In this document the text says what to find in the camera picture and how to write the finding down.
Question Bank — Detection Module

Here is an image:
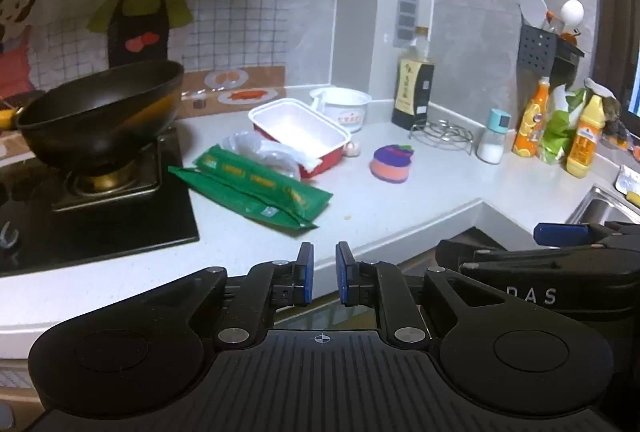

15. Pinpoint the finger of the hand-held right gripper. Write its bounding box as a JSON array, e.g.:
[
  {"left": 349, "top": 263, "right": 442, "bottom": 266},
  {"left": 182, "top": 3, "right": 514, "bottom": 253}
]
[{"left": 533, "top": 221, "right": 640, "bottom": 249}]

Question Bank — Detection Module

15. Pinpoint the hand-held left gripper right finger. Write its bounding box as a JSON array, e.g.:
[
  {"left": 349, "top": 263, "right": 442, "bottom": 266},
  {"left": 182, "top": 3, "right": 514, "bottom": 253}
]
[{"left": 336, "top": 241, "right": 506, "bottom": 347}]

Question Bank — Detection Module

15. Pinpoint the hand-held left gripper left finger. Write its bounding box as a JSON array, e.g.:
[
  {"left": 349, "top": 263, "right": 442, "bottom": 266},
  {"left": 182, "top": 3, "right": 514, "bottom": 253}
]
[{"left": 150, "top": 242, "right": 315, "bottom": 347}]

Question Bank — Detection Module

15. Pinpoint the green snack packet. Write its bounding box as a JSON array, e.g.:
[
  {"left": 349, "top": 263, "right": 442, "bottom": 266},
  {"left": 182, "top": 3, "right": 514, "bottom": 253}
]
[
  {"left": 168, "top": 166, "right": 318, "bottom": 230},
  {"left": 192, "top": 145, "right": 333, "bottom": 220}
]

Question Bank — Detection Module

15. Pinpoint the steel sink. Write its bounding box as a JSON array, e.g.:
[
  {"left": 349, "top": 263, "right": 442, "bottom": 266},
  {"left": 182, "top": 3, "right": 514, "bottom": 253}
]
[{"left": 565, "top": 185, "right": 640, "bottom": 225}]

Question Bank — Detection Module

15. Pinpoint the yellow sponge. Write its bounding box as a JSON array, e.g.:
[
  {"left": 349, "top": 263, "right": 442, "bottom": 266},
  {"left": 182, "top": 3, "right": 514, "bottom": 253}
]
[{"left": 617, "top": 165, "right": 640, "bottom": 207}]

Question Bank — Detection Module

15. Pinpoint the yellow bottle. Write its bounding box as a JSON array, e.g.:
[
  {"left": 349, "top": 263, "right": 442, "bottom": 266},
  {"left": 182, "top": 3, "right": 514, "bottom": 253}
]
[{"left": 566, "top": 93, "right": 606, "bottom": 179}]

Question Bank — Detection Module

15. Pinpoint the green vegetable bag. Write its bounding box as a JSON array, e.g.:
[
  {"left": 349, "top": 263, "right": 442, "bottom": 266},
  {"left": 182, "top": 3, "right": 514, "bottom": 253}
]
[{"left": 537, "top": 85, "right": 588, "bottom": 165}]

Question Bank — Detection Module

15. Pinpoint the salt shaker teal lid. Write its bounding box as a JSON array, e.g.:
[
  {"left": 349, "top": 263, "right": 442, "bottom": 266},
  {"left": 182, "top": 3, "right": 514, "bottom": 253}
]
[{"left": 476, "top": 109, "right": 512, "bottom": 164}]

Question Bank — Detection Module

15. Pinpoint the orange drink bottle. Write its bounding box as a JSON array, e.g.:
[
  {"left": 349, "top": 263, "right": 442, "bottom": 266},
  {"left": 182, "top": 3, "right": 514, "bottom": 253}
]
[{"left": 512, "top": 76, "right": 551, "bottom": 158}]

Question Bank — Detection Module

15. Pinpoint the pink purple scrub sponge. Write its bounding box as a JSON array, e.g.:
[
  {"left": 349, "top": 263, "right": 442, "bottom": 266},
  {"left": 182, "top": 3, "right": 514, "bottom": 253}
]
[{"left": 370, "top": 143, "right": 415, "bottom": 185}]

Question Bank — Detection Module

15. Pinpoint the dark rag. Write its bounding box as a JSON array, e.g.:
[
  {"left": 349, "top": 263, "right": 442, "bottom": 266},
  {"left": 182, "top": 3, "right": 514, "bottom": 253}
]
[{"left": 602, "top": 97, "right": 632, "bottom": 144}]

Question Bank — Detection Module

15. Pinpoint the clear plastic bag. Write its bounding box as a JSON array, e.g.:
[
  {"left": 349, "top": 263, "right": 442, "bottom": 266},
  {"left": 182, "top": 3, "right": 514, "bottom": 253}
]
[{"left": 222, "top": 129, "right": 301, "bottom": 178}]

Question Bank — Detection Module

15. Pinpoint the red white food tray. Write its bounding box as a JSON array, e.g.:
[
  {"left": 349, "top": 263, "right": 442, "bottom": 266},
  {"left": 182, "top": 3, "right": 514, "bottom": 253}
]
[{"left": 248, "top": 98, "right": 352, "bottom": 178}]

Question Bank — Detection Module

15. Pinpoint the white paper bowl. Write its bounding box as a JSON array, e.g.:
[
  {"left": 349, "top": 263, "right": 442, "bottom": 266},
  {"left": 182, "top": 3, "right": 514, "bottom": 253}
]
[{"left": 309, "top": 87, "right": 372, "bottom": 133}]

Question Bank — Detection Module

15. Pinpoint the gas burner with metal tray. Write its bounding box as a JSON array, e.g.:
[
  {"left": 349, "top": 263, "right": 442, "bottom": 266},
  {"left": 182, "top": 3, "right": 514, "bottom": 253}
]
[{"left": 52, "top": 137, "right": 166, "bottom": 213}]

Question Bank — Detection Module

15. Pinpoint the black glass gas stove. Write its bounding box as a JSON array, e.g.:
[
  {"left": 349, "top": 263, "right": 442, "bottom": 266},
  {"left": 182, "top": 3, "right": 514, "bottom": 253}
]
[{"left": 0, "top": 127, "right": 201, "bottom": 278}]

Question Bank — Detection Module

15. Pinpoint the dark soy sauce bottle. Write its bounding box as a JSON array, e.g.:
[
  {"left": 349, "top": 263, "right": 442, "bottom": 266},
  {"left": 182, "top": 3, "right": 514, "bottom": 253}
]
[{"left": 391, "top": 26, "right": 436, "bottom": 130}]

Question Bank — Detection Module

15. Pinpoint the white ladle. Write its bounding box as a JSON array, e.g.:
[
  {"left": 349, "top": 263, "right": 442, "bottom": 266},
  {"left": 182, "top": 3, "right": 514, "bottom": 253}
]
[{"left": 520, "top": 0, "right": 548, "bottom": 28}]

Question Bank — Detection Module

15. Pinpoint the black wok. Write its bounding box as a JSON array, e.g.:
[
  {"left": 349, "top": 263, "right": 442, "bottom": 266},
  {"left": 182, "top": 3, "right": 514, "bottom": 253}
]
[{"left": 14, "top": 60, "right": 186, "bottom": 173}]

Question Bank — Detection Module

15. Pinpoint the wire steaming rack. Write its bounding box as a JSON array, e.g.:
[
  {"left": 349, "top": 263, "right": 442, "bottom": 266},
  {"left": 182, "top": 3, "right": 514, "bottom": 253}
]
[{"left": 409, "top": 118, "right": 473, "bottom": 155}]

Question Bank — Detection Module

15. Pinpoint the dark perforated wall rack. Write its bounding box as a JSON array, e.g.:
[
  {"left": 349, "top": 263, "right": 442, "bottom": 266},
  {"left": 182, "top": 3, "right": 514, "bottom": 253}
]
[{"left": 517, "top": 23, "right": 586, "bottom": 78}]

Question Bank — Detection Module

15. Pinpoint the dark window frame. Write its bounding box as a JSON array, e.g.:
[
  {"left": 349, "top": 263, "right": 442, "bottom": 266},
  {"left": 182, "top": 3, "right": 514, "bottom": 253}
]
[{"left": 592, "top": 0, "right": 640, "bottom": 118}]

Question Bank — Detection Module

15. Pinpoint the wall poster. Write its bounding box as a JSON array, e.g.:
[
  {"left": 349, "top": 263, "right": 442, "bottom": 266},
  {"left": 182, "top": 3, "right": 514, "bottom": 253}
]
[{"left": 0, "top": 0, "right": 293, "bottom": 133}]

